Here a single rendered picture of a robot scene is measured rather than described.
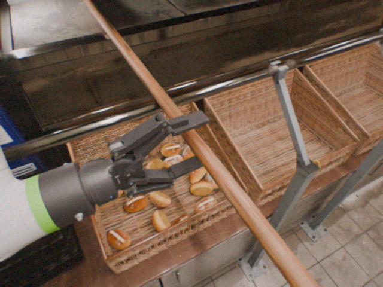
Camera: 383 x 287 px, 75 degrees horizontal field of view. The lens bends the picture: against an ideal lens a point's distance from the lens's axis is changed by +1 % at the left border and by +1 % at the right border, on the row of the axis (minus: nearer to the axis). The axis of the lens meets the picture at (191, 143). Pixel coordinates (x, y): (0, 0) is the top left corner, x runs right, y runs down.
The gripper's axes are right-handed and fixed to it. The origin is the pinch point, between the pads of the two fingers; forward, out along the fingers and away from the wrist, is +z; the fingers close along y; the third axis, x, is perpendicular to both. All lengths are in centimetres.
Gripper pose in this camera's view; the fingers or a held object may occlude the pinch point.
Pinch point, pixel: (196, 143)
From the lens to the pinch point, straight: 47.7
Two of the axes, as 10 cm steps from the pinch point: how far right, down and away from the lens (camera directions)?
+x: 4.7, 6.6, -5.9
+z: 8.8, -3.5, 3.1
